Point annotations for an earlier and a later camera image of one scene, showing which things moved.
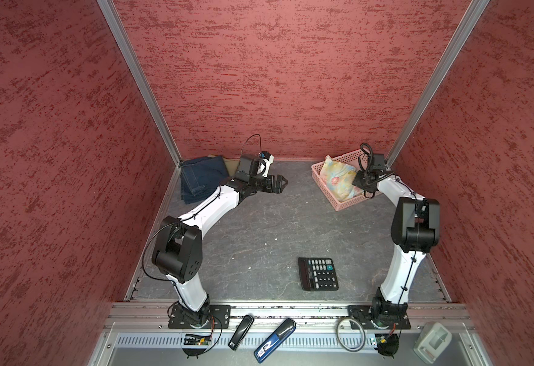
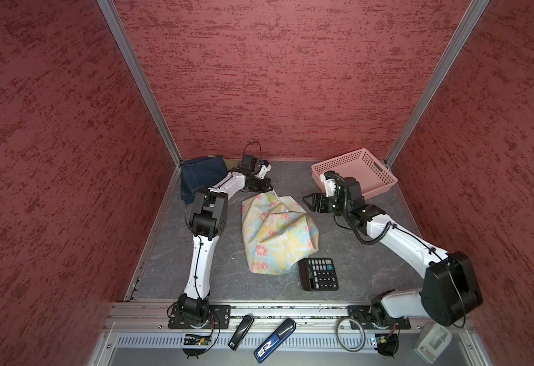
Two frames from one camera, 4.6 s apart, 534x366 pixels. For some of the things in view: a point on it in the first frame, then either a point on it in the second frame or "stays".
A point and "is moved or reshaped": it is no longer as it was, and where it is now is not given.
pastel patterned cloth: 338,177 is moved or reshaped
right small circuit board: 387,345 stays
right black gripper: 358,181 to 320,197
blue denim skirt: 199,176 stays
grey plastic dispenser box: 432,341 stays
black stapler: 241,332 stays
